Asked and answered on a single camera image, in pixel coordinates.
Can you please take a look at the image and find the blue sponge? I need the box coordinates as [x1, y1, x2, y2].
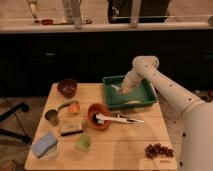
[31, 132, 58, 158]

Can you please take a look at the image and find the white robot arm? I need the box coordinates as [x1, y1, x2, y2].
[122, 56, 213, 171]

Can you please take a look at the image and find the black and tan eraser block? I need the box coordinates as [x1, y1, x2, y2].
[60, 121, 83, 136]

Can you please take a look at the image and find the small red dish on shelf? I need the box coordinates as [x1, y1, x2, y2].
[41, 19, 53, 25]

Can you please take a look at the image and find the dark red bowl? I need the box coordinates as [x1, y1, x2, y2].
[57, 79, 77, 98]

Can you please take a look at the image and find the wooden table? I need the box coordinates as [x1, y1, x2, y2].
[24, 82, 178, 171]

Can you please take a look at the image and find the orange peach fruit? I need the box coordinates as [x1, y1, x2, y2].
[68, 102, 80, 115]

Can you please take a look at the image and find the white round lid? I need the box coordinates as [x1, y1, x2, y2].
[44, 145, 59, 159]

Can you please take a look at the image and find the orange bowl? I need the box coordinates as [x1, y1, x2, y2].
[86, 103, 110, 130]

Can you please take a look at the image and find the bunch of red grapes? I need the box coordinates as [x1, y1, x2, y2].
[144, 143, 174, 159]

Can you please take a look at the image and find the green plastic tray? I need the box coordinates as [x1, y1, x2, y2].
[103, 75, 157, 110]

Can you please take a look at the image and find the green plastic cup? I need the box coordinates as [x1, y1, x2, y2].
[76, 134, 91, 151]

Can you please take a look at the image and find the white dish brush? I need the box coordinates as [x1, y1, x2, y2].
[95, 113, 144, 124]

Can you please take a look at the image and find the black office chair base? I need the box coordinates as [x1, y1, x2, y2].
[0, 79, 33, 145]

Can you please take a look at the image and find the light blue towel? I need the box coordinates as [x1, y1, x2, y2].
[111, 84, 121, 93]

